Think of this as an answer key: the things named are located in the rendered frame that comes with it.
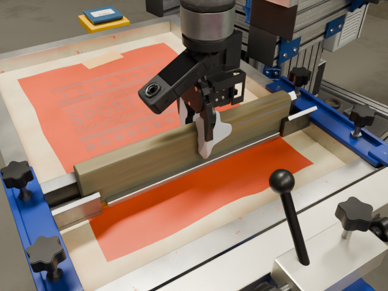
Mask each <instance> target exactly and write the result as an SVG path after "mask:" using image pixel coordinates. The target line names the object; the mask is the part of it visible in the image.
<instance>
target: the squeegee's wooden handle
mask: <svg viewBox="0 0 388 291"><path fill-rule="evenodd" d="M291 101H292V98H291V96H290V95H289V94H288V93H287V92H285V91H284V90H281V91H278V92H275V93H273V94H269V95H267V96H264V97H261V98H259V99H255V100H253V101H250V102H247V103H244V104H242V105H239V106H236V107H233V108H231V109H228V110H225V111H222V112H220V113H219V114H220V119H221V122H224V123H228V124H230V125H231V126H232V131H231V133H230V135H228V136H227V137H225V138H224V139H223V140H221V141H220V142H218V143H216V144H215V145H214V146H213V147H212V150H211V154H210V155H213V154H216V153H217V152H220V151H223V150H225V149H227V148H230V147H232V146H235V145H237V144H240V143H242V142H245V141H247V140H250V139H252V138H254V137H257V136H260V135H262V134H264V133H267V132H269V131H271V130H274V129H276V130H277V131H280V130H281V126H282V120H283V118H286V117H288V116H289V111H290V105H291ZM197 138H198V132H197V127H196V121H194V122H191V123H189V124H186V125H183V126H180V127H178V128H175V129H172V130H169V131H167V132H163V133H161V134H158V135H156V136H153V137H149V138H147V139H144V140H141V141H138V142H136V143H133V144H130V145H127V146H125V147H122V148H119V149H117V150H114V151H110V152H108V153H105V154H103V155H99V156H96V157H94V158H91V159H88V160H86V161H83V162H80V163H77V164H75V165H74V166H73V169H74V173H75V176H76V180H77V184H78V187H79V191H80V195H81V198H84V197H87V196H89V195H92V194H94V193H97V192H99V193H100V202H101V204H103V203H105V202H106V201H105V198H107V197H109V196H112V195H115V194H116V193H119V192H122V191H124V190H127V189H129V188H131V187H134V186H136V185H139V184H142V183H144V182H146V181H149V180H151V179H153V178H156V177H159V176H161V175H163V174H166V173H168V172H171V171H173V170H176V169H179V168H181V167H183V166H186V165H188V164H190V163H193V162H196V161H198V160H200V159H203V157H202V156H201V155H200V153H199V152H198V148H199V144H198V141H197ZM210 155H209V156H210Z"/></svg>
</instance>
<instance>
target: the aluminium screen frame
mask: <svg viewBox="0 0 388 291"><path fill-rule="evenodd" d="M168 32H171V33H173V34H174V35H176V36H177V37H178V38H179V39H181V40H182V32H181V22H180V17H178V16H177V15H176V14H173V15H170V16H165V17H160V18H155V19H152V20H147V21H142V22H139V23H134V24H129V25H125V26H121V27H117V28H112V29H107V30H104V31H99V32H94V33H89V34H86V35H81V36H76V37H73V38H69V39H64V40H59V41H56V42H51V43H46V44H41V45H38V46H33V47H28V48H24V49H20V50H15V51H11V52H7V53H2V54H0V74H1V73H6V72H10V71H13V70H17V69H22V68H26V67H30V66H34V65H38V64H43V63H46V62H50V61H55V60H58V59H62V58H67V57H71V56H74V55H79V54H83V53H87V52H90V51H95V50H99V49H104V48H107V47H111V46H116V45H119V44H123V43H127V42H132V41H135V40H139V39H144V38H149V37H152V36H156V35H160V34H163V33H168ZM240 69H241V70H243V71H244V72H245V73H246V80H245V88H246V89H247V90H248V91H249V92H251V93H252V94H254V95H255V96H256V97H258V98H261V97H264V96H267V95H269V94H272V93H271V92H270V91H268V90H267V89H266V85H267V84H270V83H273V82H274V81H272V80H271V79H270V78H268V77H267V76H265V75H264V74H262V73H260V72H259V71H258V70H256V69H255V68H253V67H252V66H251V65H249V64H247V63H246V62H244V61H243V60H242V59H240ZM301 131H303V132H304V133H305V134H307V135H308V136H309V137H310V138H312V139H313V140H315V141H316V142H317V143H319V144H320V145H321V146H322V147H324V148H325V149H326V150H328V151H329V152H331V153H332V154H333V155H335V156H336V157H337V158H338V159H340V160H341V161H343V162H344V163H345V164H346V165H344V166H342V167H340V168H338V169H336V170H334V171H332V172H330V173H328V174H326V175H324V176H322V177H320V178H318V179H316V180H314V181H312V182H310V183H308V184H306V185H303V186H301V187H299V188H297V189H295V190H293V191H291V195H292V199H293V202H294V207H295V209H296V213H297V215H298V214H300V213H302V212H304V211H305V210H307V209H309V208H311V207H313V206H315V205H317V204H319V203H321V202H322V201H324V200H326V199H328V198H330V197H332V196H334V195H336V194H338V193H339V192H341V191H343V190H345V189H347V188H348V187H350V186H352V185H354V184H356V183H358V182H360V181H362V180H364V179H365V178H367V177H369V176H371V175H373V174H375V173H377V172H379V171H381V170H382V169H384V168H386V166H385V165H383V164H381V165H379V166H377V167H375V166H373V165H372V164H370V163H369V162H368V161H366V160H365V159H364V158H362V157H361V156H360V155H358V154H356V153H355V152H354V151H352V150H351V149H350V148H348V147H347V146H345V145H344V144H342V143H341V142H340V141H338V140H337V139H336V138H334V137H332V135H330V134H328V133H327V132H326V131H324V130H323V129H322V128H320V127H319V126H317V125H316V124H314V123H313V122H312V121H311V122H310V125H309V127H307V128H304V129H302V130H301ZM0 151H1V154H2V157H3V160H4V163H5V166H8V165H9V163H10V162H11V161H16V162H22V161H28V164H29V166H31V164H30V162H29V160H28V157H27V155H26V153H25V150H24V148H23V145H22V143H21V141H20V138H19V136H18V134H17V131H16V129H15V126H14V124H13V121H12V119H11V117H10V114H9V112H8V109H7V107H6V105H5V102H4V100H3V97H2V95H1V92H0ZM285 221H287V219H286V215H285V212H284V209H283V205H282V202H281V198H280V197H279V198H277V199H275V200H273V201H271V202H269V203H267V204H265V205H263V206H261V207H259V208H257V209H255V210H253V211H251V212H249V213H247V214H245V215H243V216H241V217H239V218H237V219H235V220H233V221H231V222H229V223H227V224H225V225H223V226H221V227H219V228H217V229H215V230H213V231H211V232H209V233H207V234H205V235H203V236H201V237H199V238H197V239H195V240H193V241H191V242H189V243H187V244H185V245H183V246H181V247H179V248H177V249H175V250H173V251H171V252H169V253H167V254H165V255H163V256H161V257H159V258H157V259H155V260H153V261H151V262H149V263H147V264H145V265H143V266H141V267H139V268H137V269H135V270H133V271H131V272H129V273H127V274H125V275H123V276H121V277H119V278H117V279H115V280H113V281H111V282H109V283H107V284H105V285H103V286H101V287H99V288H97V289H95V290H93V291H156V290H158V289H159V288H161V287H163V286H165V285H167V284H169V283H171V282H173V281H175V280H176V279H178V278H180V277H182V276H184V275H185V274H187V273H190V272H191V271H193V270H195V269H197V268H199V267H201V266H202V265H204V264H206V263H208V262H210V261H212V260H214V259H216V258H218V257H219V256H221V255H223V254H225V253H227V252H229V251H231V250H232V249H235V248H236V247H238V246H240V245H242V244H244V243H245V242H247V241H249V240H251V239H253V238H255V237H257V236H259V235H261V234H262V233H264V232H266V231H268V230H270V229H272V228H274V227H276V226H278V225H279V224H281V223H283V222H285Z"/></svg>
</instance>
